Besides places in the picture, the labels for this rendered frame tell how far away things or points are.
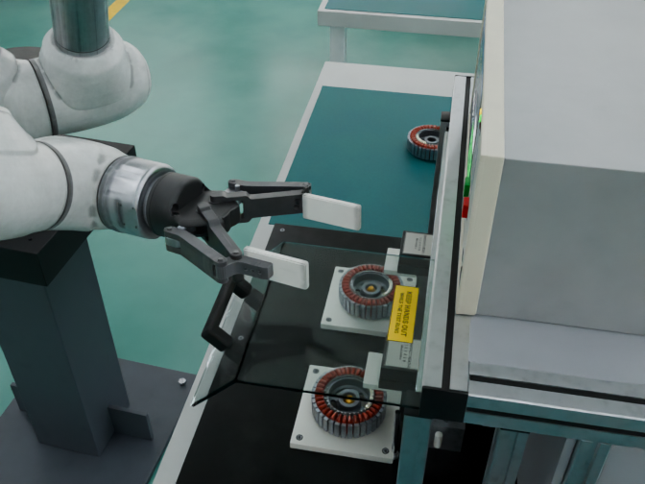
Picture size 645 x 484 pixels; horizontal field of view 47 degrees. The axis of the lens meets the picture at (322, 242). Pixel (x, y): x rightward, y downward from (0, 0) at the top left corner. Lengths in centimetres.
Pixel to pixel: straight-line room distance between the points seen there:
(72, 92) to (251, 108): 204
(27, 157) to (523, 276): 52
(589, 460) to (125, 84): 109
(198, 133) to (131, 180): 247
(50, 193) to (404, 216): 89
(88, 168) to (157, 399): 139
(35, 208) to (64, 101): 72
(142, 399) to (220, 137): 143
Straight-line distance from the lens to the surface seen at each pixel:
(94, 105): 153
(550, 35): 96
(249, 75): 377
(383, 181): 165
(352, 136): 181
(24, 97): 151
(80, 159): 88
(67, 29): 144
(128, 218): 86
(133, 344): 238
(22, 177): 81
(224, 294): 92
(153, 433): 213
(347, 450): 111
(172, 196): 82
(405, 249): 121
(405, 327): 88
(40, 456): 216
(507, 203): 73
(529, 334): 82
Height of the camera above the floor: 169
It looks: 39 degrees down
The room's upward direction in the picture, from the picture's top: straight up
